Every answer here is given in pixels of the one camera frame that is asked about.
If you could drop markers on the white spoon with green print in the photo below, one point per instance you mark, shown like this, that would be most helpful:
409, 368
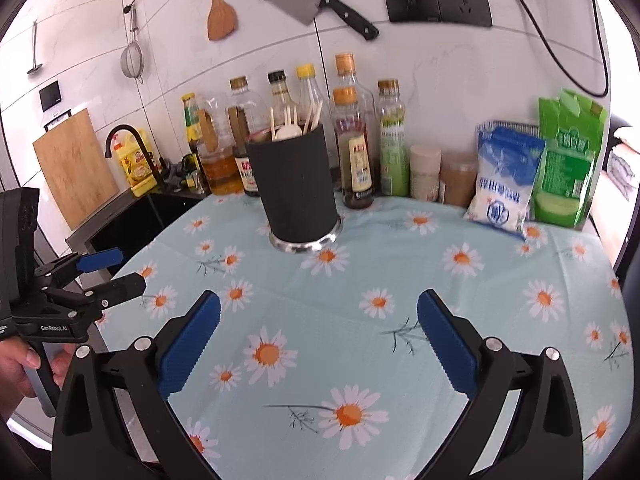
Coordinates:
289, 133

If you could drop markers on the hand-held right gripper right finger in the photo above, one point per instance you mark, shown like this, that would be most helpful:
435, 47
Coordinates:
447, 345

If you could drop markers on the hanging metal ladle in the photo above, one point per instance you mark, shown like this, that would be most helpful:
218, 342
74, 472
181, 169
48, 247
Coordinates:
35, 50

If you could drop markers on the black kitchen faucet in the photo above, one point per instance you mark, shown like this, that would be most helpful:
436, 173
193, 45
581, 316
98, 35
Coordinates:
122, 130

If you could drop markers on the black kitchen sink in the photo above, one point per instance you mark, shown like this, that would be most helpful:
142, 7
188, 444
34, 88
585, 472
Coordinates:
130, 220

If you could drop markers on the pile of wooden chopsticks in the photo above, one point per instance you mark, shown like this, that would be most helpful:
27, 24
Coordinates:
310, 122

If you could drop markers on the dark soy sauce jug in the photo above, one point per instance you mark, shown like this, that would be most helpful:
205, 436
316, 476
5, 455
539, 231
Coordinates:
242, 120

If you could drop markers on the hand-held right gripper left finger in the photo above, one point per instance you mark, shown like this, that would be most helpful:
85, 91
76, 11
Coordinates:
192, 345

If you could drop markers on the yellow green sponge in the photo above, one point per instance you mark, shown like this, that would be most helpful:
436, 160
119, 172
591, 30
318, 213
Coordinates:
191, 177

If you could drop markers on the short orange cap bottle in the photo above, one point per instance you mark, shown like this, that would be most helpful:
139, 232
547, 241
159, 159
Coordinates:
357, 160

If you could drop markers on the metal mesh strainer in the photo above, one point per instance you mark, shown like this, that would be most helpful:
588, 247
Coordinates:
132, 60

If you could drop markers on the light blue daisy tablecloth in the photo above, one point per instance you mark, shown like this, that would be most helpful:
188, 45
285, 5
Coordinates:
350, 260

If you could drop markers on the clear yellow cap bottle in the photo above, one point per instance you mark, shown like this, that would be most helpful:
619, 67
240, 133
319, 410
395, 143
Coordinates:
307, 90

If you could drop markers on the white and blue salt bag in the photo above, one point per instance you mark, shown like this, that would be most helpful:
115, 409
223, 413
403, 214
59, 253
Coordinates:
505, 175

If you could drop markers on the wooden cutting board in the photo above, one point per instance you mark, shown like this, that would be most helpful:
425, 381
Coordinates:
75, 170

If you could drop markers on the green seasoning bag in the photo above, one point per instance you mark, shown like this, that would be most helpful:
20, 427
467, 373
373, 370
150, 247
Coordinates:
567, 170

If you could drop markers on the clear bottle with green label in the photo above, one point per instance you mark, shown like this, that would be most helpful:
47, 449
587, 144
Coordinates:
392, 150

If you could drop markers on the black wall socket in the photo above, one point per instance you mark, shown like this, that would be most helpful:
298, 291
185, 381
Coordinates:
410, 0
462, 2

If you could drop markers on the clear cooking oil jug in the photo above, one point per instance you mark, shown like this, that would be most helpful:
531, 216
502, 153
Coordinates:
220, 170

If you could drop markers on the black cap sauce bottle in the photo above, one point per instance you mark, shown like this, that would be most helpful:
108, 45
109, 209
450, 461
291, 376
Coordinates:
280, 95

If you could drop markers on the black cylindrical utensil holder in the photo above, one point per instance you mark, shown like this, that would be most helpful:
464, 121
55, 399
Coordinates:
295, 185

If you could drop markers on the brown spice jar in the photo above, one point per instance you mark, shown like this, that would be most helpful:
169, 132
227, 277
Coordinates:
457, 180

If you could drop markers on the white spice jar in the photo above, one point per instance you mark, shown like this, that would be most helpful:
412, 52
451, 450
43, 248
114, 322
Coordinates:
425, 170

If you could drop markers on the white patterned cloth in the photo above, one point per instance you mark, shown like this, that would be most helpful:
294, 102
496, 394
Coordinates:
625, 160

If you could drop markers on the person's left hand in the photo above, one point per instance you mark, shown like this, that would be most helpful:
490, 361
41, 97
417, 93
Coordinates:
15, 375

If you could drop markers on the dark cloth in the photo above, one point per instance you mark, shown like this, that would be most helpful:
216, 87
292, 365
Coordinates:
175, 170

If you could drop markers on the tall clear orange cap bottle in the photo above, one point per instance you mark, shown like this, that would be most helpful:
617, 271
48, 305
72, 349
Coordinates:
346, 67

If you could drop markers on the wooden spatula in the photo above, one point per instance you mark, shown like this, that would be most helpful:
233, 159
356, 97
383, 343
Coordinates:
221, 15

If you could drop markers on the green label yellow cap bottle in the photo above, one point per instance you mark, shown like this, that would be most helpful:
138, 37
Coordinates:
190, 125

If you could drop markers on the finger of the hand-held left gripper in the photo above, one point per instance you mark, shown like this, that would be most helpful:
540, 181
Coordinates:
120, 290
100, 260

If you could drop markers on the yellow dish soap bottle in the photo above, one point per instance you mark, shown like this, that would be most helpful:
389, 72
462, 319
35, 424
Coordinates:
135, 165

